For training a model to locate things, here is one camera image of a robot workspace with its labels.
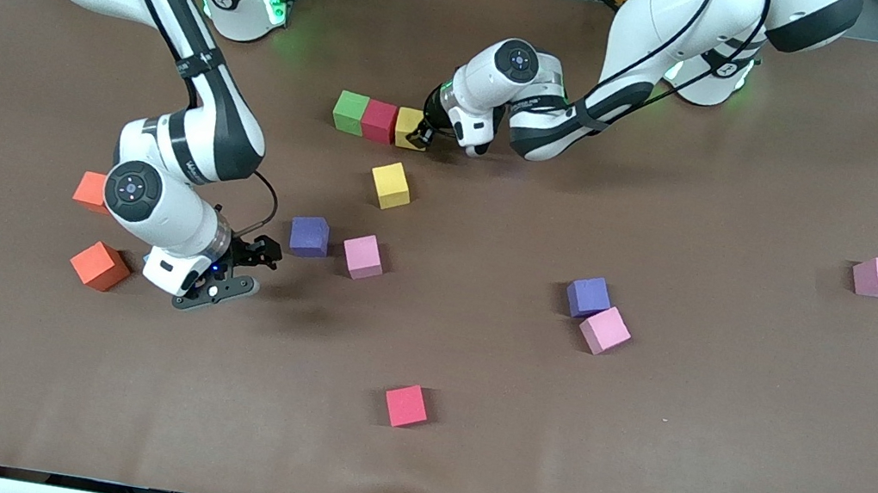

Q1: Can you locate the yellow foam cube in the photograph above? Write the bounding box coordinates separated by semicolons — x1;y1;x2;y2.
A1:
365;157;417;215
392;106;432;152

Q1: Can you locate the red foam cube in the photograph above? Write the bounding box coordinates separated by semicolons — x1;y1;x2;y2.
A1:
358;97;401;145
380;380;434;433

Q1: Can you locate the green foam cube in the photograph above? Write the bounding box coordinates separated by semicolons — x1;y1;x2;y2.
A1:
329;89;372;138

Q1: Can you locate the purple foam cube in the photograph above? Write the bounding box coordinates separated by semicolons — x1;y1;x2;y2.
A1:
287;213;333;261
563;272;616;324

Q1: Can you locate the orange foam cube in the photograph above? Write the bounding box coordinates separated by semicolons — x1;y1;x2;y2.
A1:
65;237;135;296
71;169;113;215

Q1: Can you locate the brown table cover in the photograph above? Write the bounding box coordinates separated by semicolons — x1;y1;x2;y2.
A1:
0;0;878;493

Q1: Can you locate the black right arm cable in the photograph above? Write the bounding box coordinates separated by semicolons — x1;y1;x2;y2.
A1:
42;0;310;244

